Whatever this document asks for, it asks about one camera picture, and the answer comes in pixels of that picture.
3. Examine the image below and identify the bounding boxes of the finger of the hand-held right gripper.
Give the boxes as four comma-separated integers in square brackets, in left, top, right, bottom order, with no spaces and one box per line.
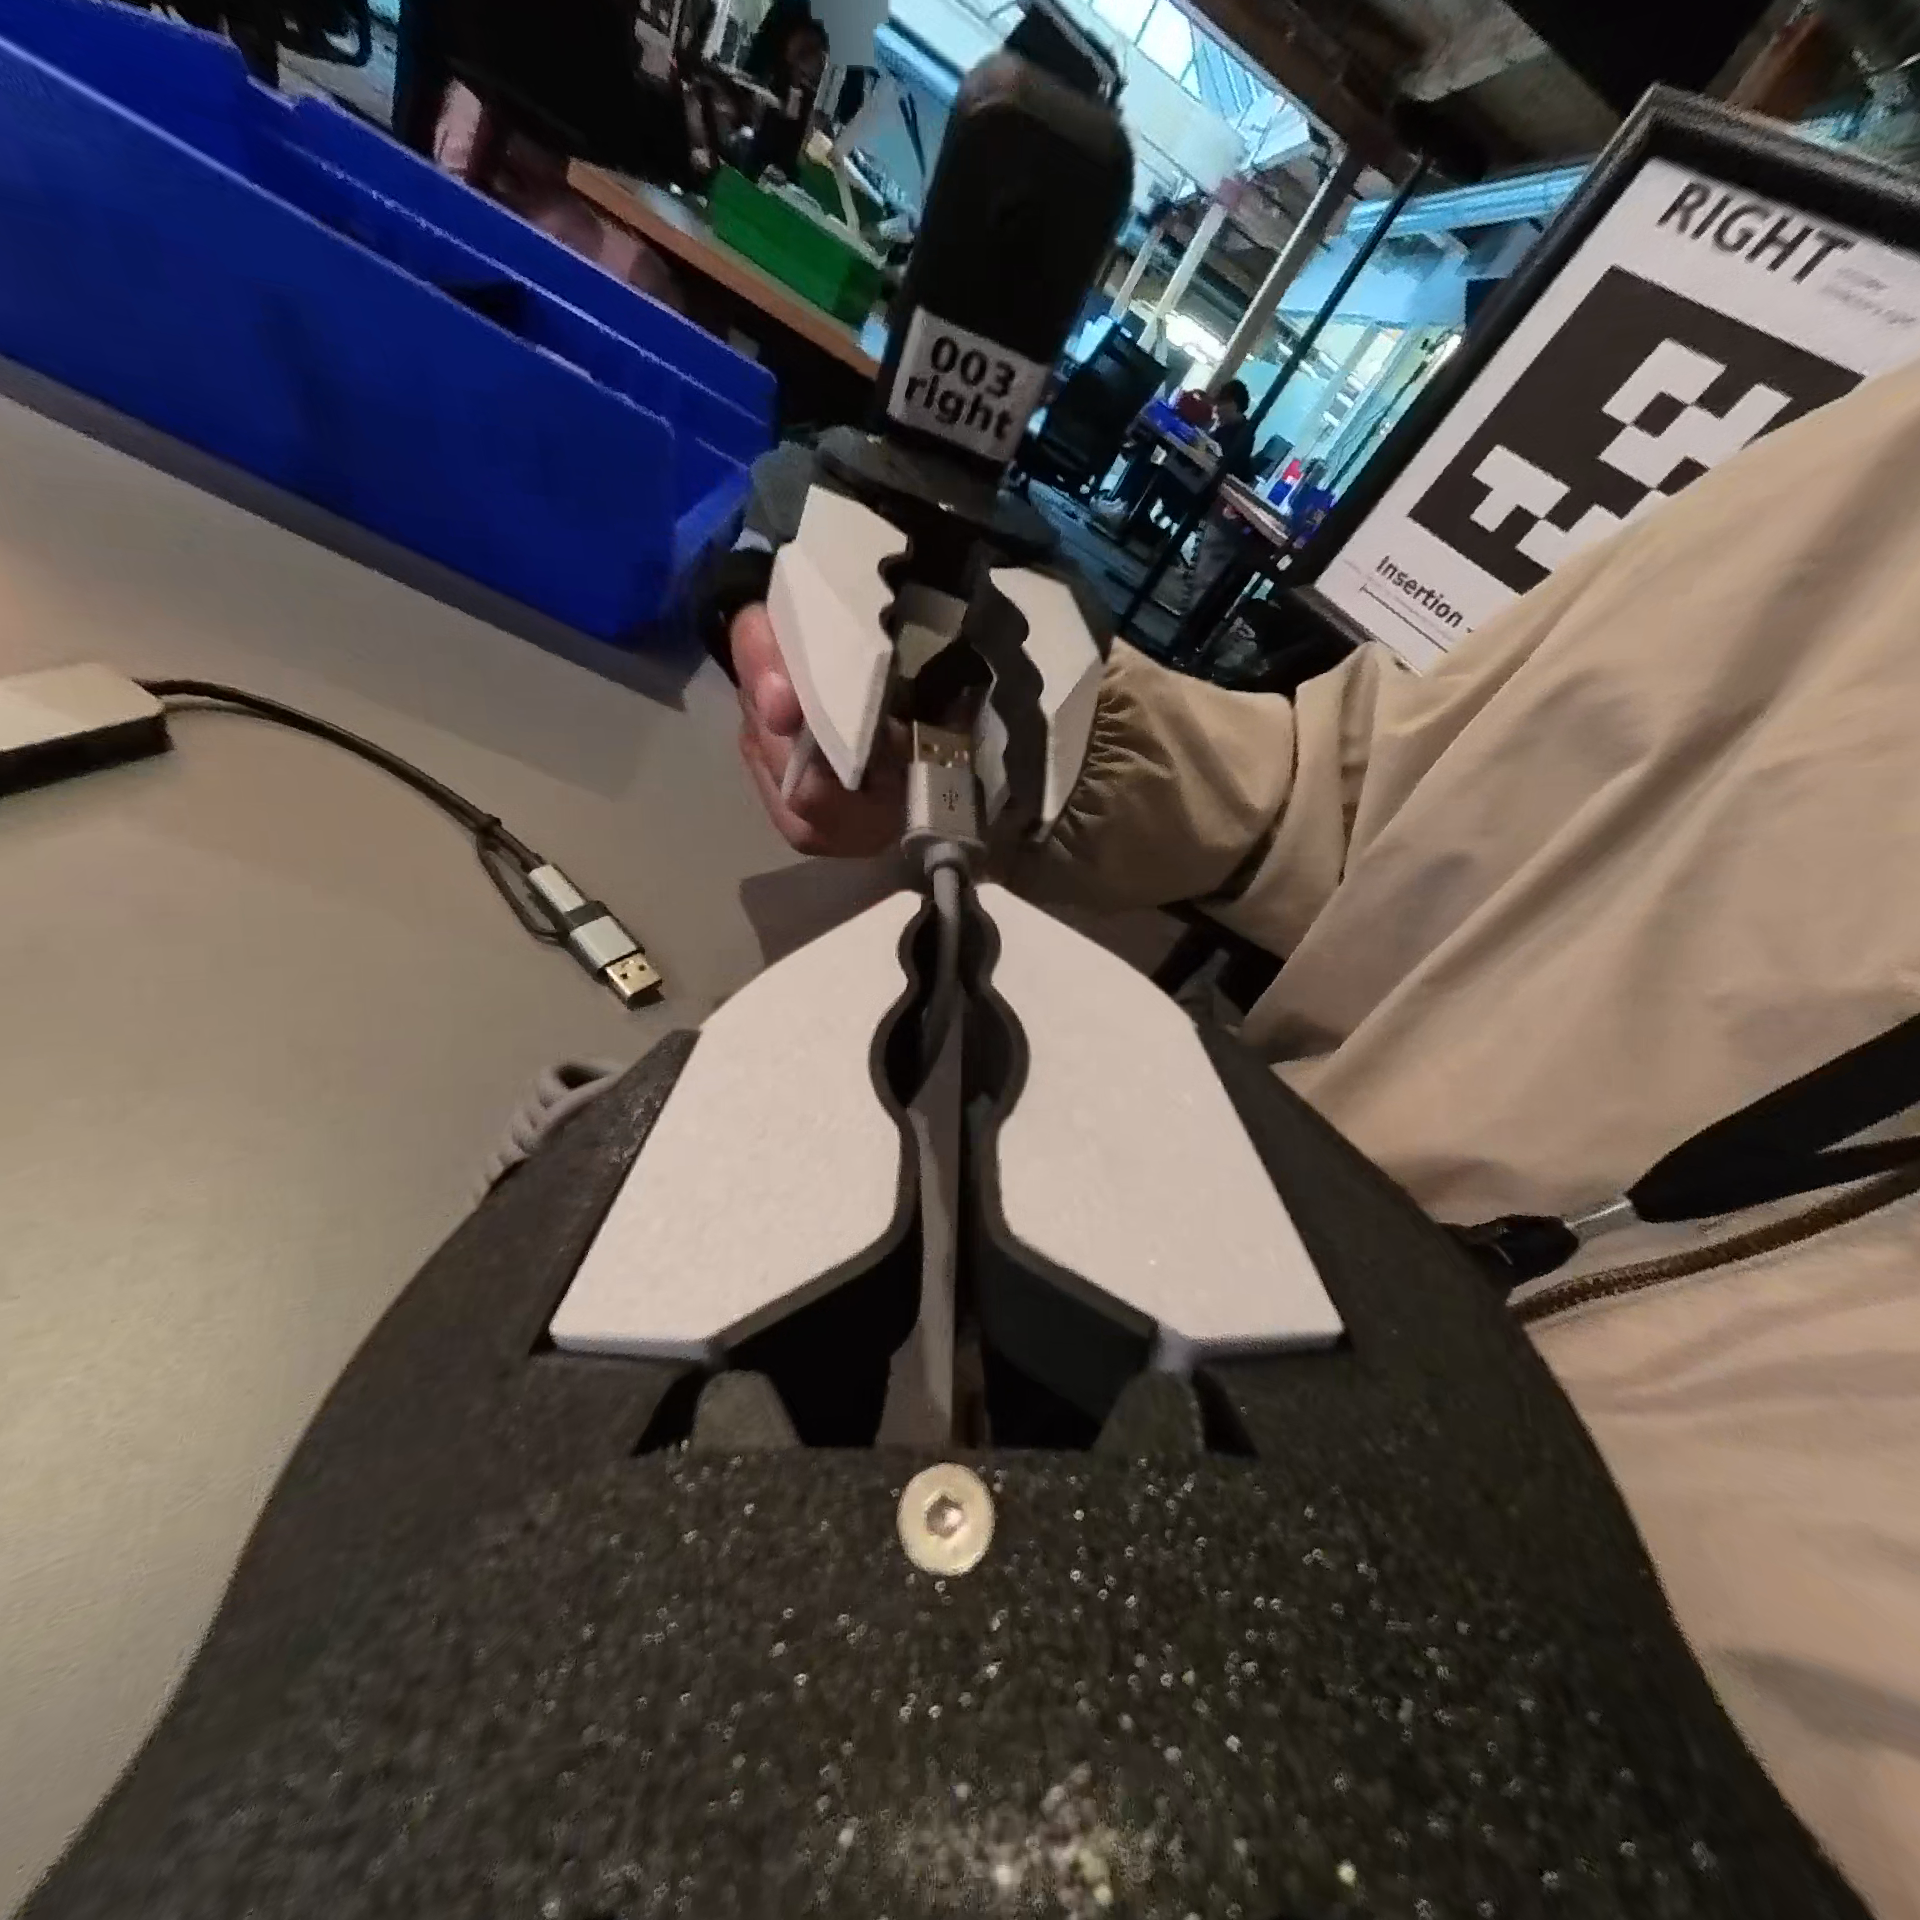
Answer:
[982,562,1115,841]
[766,480,916,793]

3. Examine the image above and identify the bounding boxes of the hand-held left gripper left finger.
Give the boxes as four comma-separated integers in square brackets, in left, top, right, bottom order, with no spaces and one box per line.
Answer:
[549,884,962,1360]

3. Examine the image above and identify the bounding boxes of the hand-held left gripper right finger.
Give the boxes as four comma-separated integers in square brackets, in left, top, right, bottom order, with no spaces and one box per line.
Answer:
[967,883,1347,1360]

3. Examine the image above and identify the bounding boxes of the silver braided usb cable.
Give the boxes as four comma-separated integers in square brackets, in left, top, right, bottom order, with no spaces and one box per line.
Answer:
[483,718,993,1202]

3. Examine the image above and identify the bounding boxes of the person's right forearm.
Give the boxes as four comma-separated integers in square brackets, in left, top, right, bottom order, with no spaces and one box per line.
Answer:
[1036,356,1920,1051]

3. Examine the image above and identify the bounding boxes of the grey usb hub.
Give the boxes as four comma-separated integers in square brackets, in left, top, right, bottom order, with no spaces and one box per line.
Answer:
[0,663,170,798]

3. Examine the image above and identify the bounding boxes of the person's right hand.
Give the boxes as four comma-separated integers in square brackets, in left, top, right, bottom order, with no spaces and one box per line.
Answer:
[726,608,909,859]

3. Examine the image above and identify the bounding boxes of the green plastic bin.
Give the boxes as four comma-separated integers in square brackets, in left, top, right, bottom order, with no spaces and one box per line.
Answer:
[705,162,890,324]

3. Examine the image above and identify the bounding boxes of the brown wooden table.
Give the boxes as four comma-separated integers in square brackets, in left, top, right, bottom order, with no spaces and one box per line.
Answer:
[567,158,887,385]

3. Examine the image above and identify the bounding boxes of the blue plastic bin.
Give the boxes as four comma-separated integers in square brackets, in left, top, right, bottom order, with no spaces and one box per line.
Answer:
[0,0,781,654]

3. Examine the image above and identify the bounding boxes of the framed marker tag sign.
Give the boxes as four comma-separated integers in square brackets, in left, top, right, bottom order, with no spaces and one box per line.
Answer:
[1311,82,1920,676]

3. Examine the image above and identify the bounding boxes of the person's beige jacket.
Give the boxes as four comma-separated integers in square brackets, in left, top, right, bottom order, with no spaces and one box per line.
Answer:
[1499,1020,1920,1920]

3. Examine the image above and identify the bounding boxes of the black braided hub cable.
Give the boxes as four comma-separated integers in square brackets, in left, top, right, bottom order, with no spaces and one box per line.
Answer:
[142,680,665,1010]

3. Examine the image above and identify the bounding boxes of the brown braided cord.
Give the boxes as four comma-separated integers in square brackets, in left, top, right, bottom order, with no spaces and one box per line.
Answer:
[1510,1168,1920,1327]

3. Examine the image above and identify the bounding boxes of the black lanyard strap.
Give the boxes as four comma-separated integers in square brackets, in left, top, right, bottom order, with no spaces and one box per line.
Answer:
[1463,1103,1920,1279]

